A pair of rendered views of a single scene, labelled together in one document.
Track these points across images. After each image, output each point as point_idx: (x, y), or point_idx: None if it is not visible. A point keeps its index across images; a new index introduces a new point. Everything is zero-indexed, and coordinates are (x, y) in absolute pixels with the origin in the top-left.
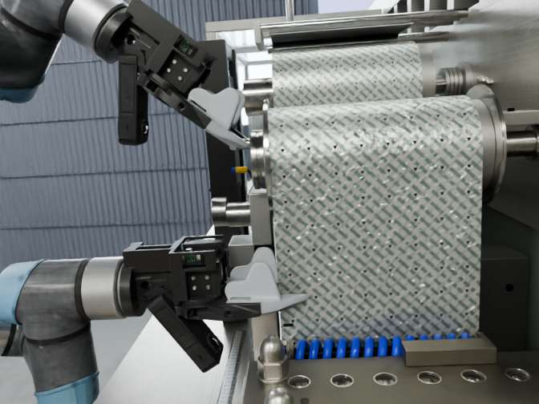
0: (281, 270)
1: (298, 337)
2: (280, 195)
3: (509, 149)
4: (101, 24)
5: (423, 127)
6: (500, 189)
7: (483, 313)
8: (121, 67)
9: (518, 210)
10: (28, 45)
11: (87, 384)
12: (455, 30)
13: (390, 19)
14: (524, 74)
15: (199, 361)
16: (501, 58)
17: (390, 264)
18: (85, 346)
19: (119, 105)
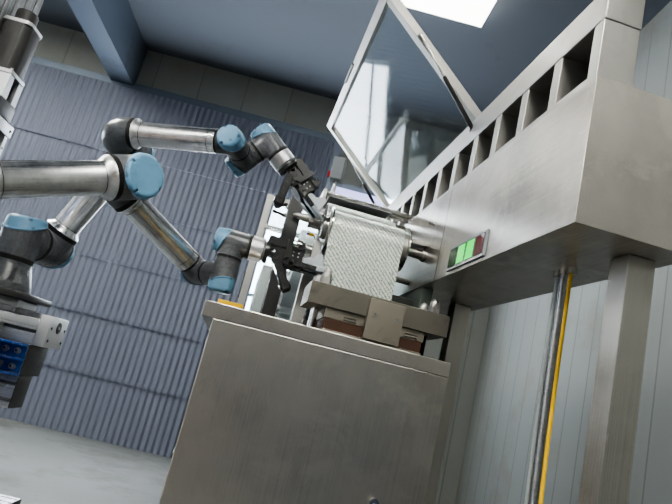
0: (324, 263)
1: None
2: (332, 236)
3: (413, 252)
4: (287, 161)
5: (386, 230)
6: (410, 282)
7: None
8: (286, 177)
9: (414, 285)
10: (255, 158)
11: (233, 282)
12: (408, 225)
13: (382, 208)
14: (425, 234)
15: (283, 285)
16: (420, 231)
17: (363, 273)
18: (238, 267)
19: (280, 189)
